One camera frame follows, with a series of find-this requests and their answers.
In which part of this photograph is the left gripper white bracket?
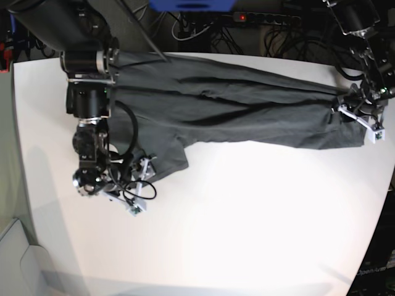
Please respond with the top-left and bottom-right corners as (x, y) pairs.
(331, 104), (385, 140)

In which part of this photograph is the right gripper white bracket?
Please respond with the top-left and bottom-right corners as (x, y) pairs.
(103, 153), (157, 210)

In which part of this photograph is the dark grey t-shirt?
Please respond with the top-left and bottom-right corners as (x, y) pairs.
(111, 52), (365, 181)

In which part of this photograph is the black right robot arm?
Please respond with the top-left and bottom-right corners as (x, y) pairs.
(1, 1), (155, 215)

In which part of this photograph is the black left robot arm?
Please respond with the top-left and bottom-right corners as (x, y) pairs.
(324, 1), (394, 143)

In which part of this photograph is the black power strip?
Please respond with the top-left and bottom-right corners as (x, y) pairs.
(233, 12), (302, 26)

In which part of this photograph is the red black object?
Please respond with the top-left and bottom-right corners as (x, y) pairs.
(1, 42), (13, 73)

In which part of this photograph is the blue box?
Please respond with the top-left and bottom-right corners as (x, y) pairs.
(149, 0), (236, 12)

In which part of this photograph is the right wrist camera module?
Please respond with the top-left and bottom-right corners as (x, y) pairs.
(127, 203), (146, 217)

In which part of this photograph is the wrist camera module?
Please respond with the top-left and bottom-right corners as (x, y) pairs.
(367, 128), (385, 144)
(127, 203), (146, 217)

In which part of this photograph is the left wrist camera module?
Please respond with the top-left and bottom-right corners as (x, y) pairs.
(367, 128), (385, 144)

